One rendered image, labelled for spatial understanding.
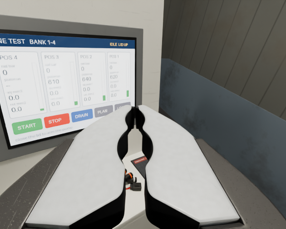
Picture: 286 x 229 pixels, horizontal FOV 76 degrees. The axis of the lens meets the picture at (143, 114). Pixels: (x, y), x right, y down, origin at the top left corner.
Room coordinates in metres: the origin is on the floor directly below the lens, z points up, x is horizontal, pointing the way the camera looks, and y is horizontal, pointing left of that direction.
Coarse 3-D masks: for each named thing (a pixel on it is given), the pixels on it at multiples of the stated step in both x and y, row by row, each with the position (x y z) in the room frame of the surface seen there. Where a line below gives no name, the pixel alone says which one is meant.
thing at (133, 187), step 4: (128, 176) 0.43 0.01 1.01; (132, 176) 0.44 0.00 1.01; (128, 180) 0.43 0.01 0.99; (132, 180) 0.43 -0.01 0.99; (136, 180) 0.43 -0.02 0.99; (132, 184) 0.41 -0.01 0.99; (136, 184) 0.41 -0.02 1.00; (140, 184) 0.42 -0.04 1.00; (128, 188) 0.40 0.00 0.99; (132, 188) 0.40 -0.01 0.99; (136, 188) 0.40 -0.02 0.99; (140, 188) 0.41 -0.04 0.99
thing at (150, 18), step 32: (0, 0) 0.43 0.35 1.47; (32, 0) 0.48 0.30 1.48; (64, 0) 0.53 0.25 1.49; (96, 0) 0.59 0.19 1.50; (128, 0) 0.66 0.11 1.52; (160, 0) 0.76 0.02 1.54; (160, 32) 0.74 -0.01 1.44; (160, 64) 0.73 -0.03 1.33; (32, 160) 0.36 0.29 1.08; (0, 192) 0.29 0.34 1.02; (128, 224) 0.31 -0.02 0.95
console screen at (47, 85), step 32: (0, 32) 0.41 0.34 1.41; (32, 32) 0.45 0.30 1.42; (64, 32) 0.51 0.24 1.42; (96, 32) 0.57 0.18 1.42; (128, 32) 0.64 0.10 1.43; (0, 64) 0.39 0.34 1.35; (32, 64) 0.43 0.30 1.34; (64, 64) 0.48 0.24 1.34; (96, 64) 0.55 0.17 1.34; (128, 64) 0.62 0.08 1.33; (0, 96) 0.37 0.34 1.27; (32, 96) 0.41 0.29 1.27; (64, 96) 0.46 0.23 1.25; (96, 96) 0.52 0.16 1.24; (128, 96) 0.60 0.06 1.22; (0, 128) 0.34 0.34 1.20; (32, 128) 0.38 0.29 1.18; (64, 128) 0.44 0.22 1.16; (0, 160) 0.32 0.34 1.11
